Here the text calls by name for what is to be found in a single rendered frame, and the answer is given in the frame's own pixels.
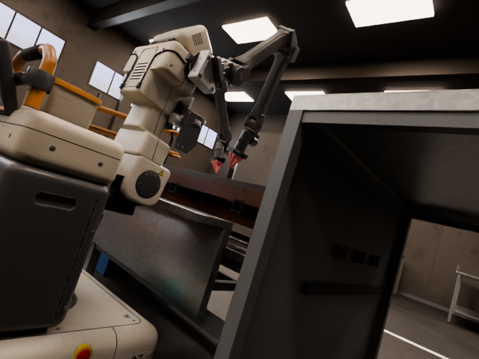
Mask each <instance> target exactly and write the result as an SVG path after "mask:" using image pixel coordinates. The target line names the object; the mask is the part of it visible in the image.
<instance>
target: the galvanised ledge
mask: <svg viewBox="0 0 479 359"><path fill-rule="evenodd" d="M154 205H155V206H156V207H159V208H162V209H165V210H167V211H169V212H172V213H175V214H178V215H180V216H182V217H185V218H187V219H190V220H193V221H194V222H199V223H203V224H209V225H212V226H215V227H220V228H223V229H229V230H232V225H233V223H232V222H229V221H227V220H224V219H220V218H218V217H215V216H212V215H210V214H206V213H204V212H201V211H198V210H196V209H193V208H190V207H186V206H184V205H181V204H178V203H176V202H172V201H170V200H168V199H164V198H162V197H160V198H159V200H158V201H157V203H155V204H154Z"/></svg>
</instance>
